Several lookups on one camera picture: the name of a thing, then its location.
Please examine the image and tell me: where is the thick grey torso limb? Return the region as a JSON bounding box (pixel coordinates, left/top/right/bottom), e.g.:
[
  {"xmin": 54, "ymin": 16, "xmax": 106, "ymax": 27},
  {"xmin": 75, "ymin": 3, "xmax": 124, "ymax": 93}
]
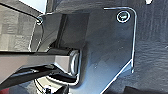
[{"xmin": 0, "ymin": 49, "xmax": 82, "ymax": 80}]

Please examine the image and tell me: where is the black strut under torso limb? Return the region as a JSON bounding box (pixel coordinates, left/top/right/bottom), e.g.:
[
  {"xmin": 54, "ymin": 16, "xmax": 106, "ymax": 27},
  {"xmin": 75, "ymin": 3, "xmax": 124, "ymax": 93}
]
[{"xmin": 0, "ymin": 64, "xmax": 65, "ymax": 90}]

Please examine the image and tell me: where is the round silver base bolt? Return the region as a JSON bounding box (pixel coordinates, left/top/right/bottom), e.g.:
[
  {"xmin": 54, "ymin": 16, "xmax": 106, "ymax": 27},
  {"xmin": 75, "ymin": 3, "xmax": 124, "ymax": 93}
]
[
  {"xmin": 35, "ymin": 15, "xmax": 46, "ymax": 26},
  {"xmin": 115, "ymin": 9, "xmax": 131, "ymax": 24}
]

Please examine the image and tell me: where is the thin black base cable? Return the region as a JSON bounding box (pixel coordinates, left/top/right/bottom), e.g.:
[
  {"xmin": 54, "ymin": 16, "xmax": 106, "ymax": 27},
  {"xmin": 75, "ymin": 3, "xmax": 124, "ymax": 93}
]
[{"xmin": 0, "ymin": 1, "xmax": 42, "ymax": 22}]

